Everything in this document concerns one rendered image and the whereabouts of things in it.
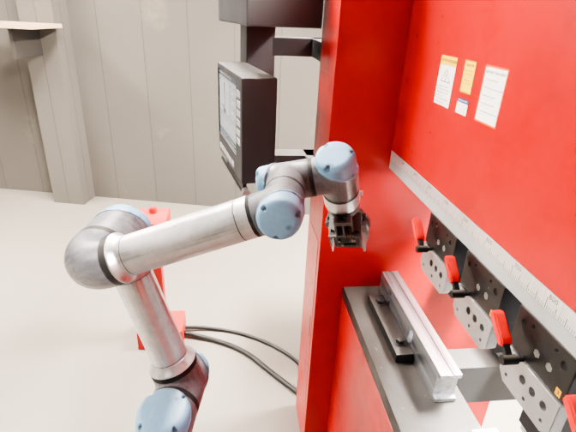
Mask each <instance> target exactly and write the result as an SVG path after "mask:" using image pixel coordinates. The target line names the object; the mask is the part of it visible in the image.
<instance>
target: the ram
mask: <svg viewBox="0 0 576 432"><path fill-rule="evenodd" d="M442 55H446V56H450V57H457V58H458V62H457V66H456V70H455V75H454V79H453V87H452V92H451V97H450V101H449V106H448V108H446V107H444V106H442V105H438V104H436V103H435V102H434V98H435V90H436V84H437V80H438V74H439V70H440V65H441V56H442ZM465 60H471V61H474V62H477V66H476V70H475V74H474V78H473V82H472V87H471V94H467V93H463V92H460V85H461V81H462V76H463V72H464V67H465ZM486 64H488V65H492V66H496V67H500V68H504V69H510V70H509V74H508V78H507V84H506V87H505V91H504V95H503V99H502V102H501V108H500V112H499V116H498V119H497V123H496V127H495V129H492V128H490V127H489V126H487V125H484V124H482V123H480V122H478V121H476V120H474V117H475V113H476V109H477V102H478V98H479V94H480V90H481V86H482V82H483V75H484V70H485V67H486ZM458 97H460V98H462V99H466V100H468V101H469V102H468V106H467V111H466V115H465V116H463V115H461V114H459V113H457V112H455V110H456V105H457V101H458ZM392 151H393V152H395V153H396V154H397V155H398V156H399V157H400V158H401V159H402V160H404V162H406V164H408V166H410V167H411V168H412V169H413V170H414V171H415V172H416V173H418V174H419V175H420V176H421V177H422V178H423V179H424V180H426V181H427V182H428V183H429V184H430V185H431V186H432V187H434V188H435V189H436V190H437V191H438V192H439V193H440V194H441V195H443V196H444V197H445V198H446V199H447V200H448V201H450V202H451V203H452V204H453V205H454V206H455V207H456V208H458V210H460V212H462V214H464V216H466V217H467V218H468V219H469V220H470V221H471V222H472V223H474V224H475V225H476V226H477V227H478V228H479V229H480V230H482V231H483V232H484V233H485V234H486V235H487V236H488V237H490V238H491V239H492V240H493V241H494V242H495V243H496V244H498V245H499V246H500V247H501V248H502V249H503V250H504V251H506V252H507V253H508V254H509V255H510V256H511V257H512V258H513V259H514V260H516V262H518V264H520V266H522V267H523V268H524V269H525V270H526V271H527V272H528V273H530V274H531V275H532V276H533V277H534V278H535V279H537V280H538V281H539V282H540V283H541V284H542V285H543V286H544V287H546V288H547V289H548V290H549V291H550V292H551V293H552V294H554V295H555V296H556V297H557V298H558V299H559V300H560V301H562V302H563V303H564V304H565V305H566V306H567V307H568V308H569V309H570V310H572V312H574V314H576V0H414V2H413V8H412V14H411V24H410V31H409V37H408V43H407V48H406V54H405V66H404V72H403V77H402V83H401V89H400V96H399V106H398V112H397V118H396V124H395V130H394V136H393V147H392ZM389 168H390V169H391V170H392V171H393V173H394V174H395V175H396V176H397V177H398V178H399V179H400V180H401V181H402V182H403V183H404V184H405V185H406V186H407V187H408V188H409V189H410V190H411V191H412V192H413V193H414V194H415V195H416V196H417V197H418V198H419V199H420V200H421V201H422V202H423V203H424V204H425V205H426V206H427V207H428V208H429V209H430V210H431V211H432V212H433V213H434V214H435V215H436V217H437V218H438V219H439V220H440V221H441V222H442V223H443V224H444V225H445V226H446V227H447V228H448V229H449V230H450V231H451V232H452V233H453V234H454V235H455V236H456V237H457V238H458V239H459V240H460V241H461V242H462V243H463V244H464V245H465V246H466V247H467V248H468V249H469V250H470V251H471V252H472V253H473V254H474V255H475V256H476V257H477V258H478V260H480V262H482V264H484V266H486V268H488V270H490V272H492V274H494V276H496V278H498V280H500V282H502V284H504V286H506V288H508V290H510V292H512V294H514V296H516V298H518V300H520V302H521V303H522V304H523V305H524V306H525V307H526V308H527V309H528V310H529V311H530V312H531V313H532V314H533V315H534V316H535V317H536V318H537V319H538V320H539V321H540V322H541V323H542V324H543V325H544V326H545V327H546V328H547V329H548V330H549V331H550V332H551V333H552V334H553V335H554V336H555V337H556V338H557V339H558V340H559V341H560V342H561V343H562V344H563V345H564V347H565V348H566V349H567V350H568V351H569V352H570V353H571V354H572V355H573V356H574V357H575V358H576V338H575V337H574V336H573V335H572V334H571V333H570V332H569V331H568V330H567V329H566V328H565V327H564V326H563V325H562V324H561V323H560V322H559V321H558V320H556V318H554V316H552V314H550V312H548V310H546V308H544V306H542V304H540V302H538V301H537V300H536V299H535V298H534V297H533V296H532V295H531V294H530V293H529V292H528V291H527V290H526V289H525V288H524V287H523V286H522V285H521V284H520V283H519V282H518V281H517V280H515V279H514V278H513V277H512V276H511V275H510V274H509V273H508V272H507V271H506V270H505V269H504V268H503V267H502V266H501V265H500V264H499V263H498V262H497V261H496V260H494V259H493V258H492V257H491V256H490V255H489V254H488V253H487V252H486V251H485V250H484V249H483V248H482V247H481V246H480V245H479V244H478V243H477V242H476V241H475V240H474V239H472V238H471V237H470V236H469V235H468V234H467V233H466V232H465V231H464V230H463V229H462V228H461V227H460V226H459V225H458V224H457V223H456V222H455V221H454V220H453V219H451V218H450V217H449V216H448V215H447V214H446V213H445V212H444V211H443V210H442V209H441V208H440V207H439V206H438V205H437V204H436V203H435V202H434V201H433V200H432V199H431V198H429V197H428V196H427V195H426V194H425V193H424V192H423V191H422V190H421V189H420V188H419V187H418V186H417V185H416V184H415V183H414V182H413V181H412V180H411V179H410V178H409V177H408V176H406V174H404V172H402V170H400V168H398V166H396V164H394V162H392V160H390V165H389Z"/></svg>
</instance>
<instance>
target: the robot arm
mask: <svg viewBox="0 0 576 432"><path fill-rule="evenodd" d="M255 183H256V189H257V192H255V193H253V194H250V195H246V196H243V197H239V198H236V199H234V200H231V201H227V202H224V203H221V204H218V205H216V206H213V207H209V208H206V209H203V210H200V211H198V212H194V213H190V214H187V215H184V216H182V217H179V218H176V219H172V220H169V221H166V222H164V223H161V224H158V225H154V226H151V223H150V220H149V219H148V217H147V216H146V215H145V214H144V213H143V212H142V211H141V210H139V209H137V208H134V207H132V206H129V205H124V204H117V205H113V206H110V207H108V208H106V209H105V210H103V211H101V212H99V213H98V214H97V215H96V216H95V217H94V219H93V220H92V221H91V222H90V223H88V224H87V225H86V226H85V227H84V228H83V229H82V230H81V231H80V232H78V233H77V234H76V235H75V236H74V237H73V238H72V239H71V240H70V241H69V243H68V245H67V247H66V249H65V252H64V258H63V261H64V266H65V269H66V271H67V273H68V275H69V276H70V278H72V280H74V282H76V284H78V285H80V286H82V287H85V288H88V289H93V290H104V289H109V288H112V287H116V288H117V291H118V293H119V296H120V298H121V299H122V301H123V304H124V306H125V308H126V310H127V311H128V313H129V317H130V319H131V320H132V322H133V324H134V326H135V329H136V331H137V333H138V335H139V337H140V339H141V342H142V344H143V345H144V347H145V349H146V352H147V354H148V356H149V358H150V360H151V363H150V366H149V374H150V376H151V377H152V380H153V383H154V385H155V389H154V391H153V394H152V395H151V396H150V395H148V396H147V397H146V398H145V399H144V400H143V401H142V402H141V404H140V406H139V408H138V411H137V413H136V418H135V432H193V428H194V424H195V420H196V416H197V413H198V410H199V408H200V405H201V400H202V397H203V394H204V391H205V389H206V387H207V383H208V379H209V364H208V361H207V359H206V358H205V357H204V355H203V354H202V353H198V352H197V350H196V349H193V347H191V346H190V345H186V344H184V342H183V339H182V336H181V334H180V332H179V330H178V328H177V324H176V322H175V321H174V318H173V316H172V314H171V311H170V309H169V306H168V304H167V302H166V300H165V297H164V294H163V292H162V290H161V288H160V286H159V282H158V280H157V279H156V276H155V274H154V272H153V270H154V269H156V268H159V267H164V266H167V265H170V264H172V263H176V262H179V261H184V260H187V259H189V258H192V257H196V256H198V255H204V254H206V253H209V252H212V251H215V250H218V249H222V248H226V247H229V246H232V245H235V244H238V243H242V242H246V241H248V240H251V239H254V238H258V237H262V236H267V237H270V238H272V239H278V240H283V239H286V238H289V237H292V236H293V235H295V234H296V233H297V232H298V230H299V229H300V227H301V224H302V222H303V218H304V214H305V206H304V201H305V198H309V197H314V196H318V195H323V199H324V202H325V206H326V208H327V210H328V212H329V213H328V214H327V217H326V224H325V226H326V228H328V230H329V231H328V238H329V242H330V246H331V248H332V251H333V249H334V244H335V247H344V248H356V247H361V248H363V251H365V250H366V243H367V242H368V239H369V228H370V218H369V216H368V215H367V214H366V213H364V212H363V209H362V208H360V195H363V191H362V190H359V179H358V164H357V158H356V154H355V153H354V151H353V149H352V148H351V147H350V146H349V145H347V144H346V143H344V142H341V141H332V142H328V143H327V144H326V145H325V146H322V147H320V148H319V150H318V151H317V153H316V155H315V157H312V158H308V159H299V160H292V161H287V162H282V163H272V164H270V165H264V166H261V167H259V168H258V169H257V170H256V173H255Z"/></svg>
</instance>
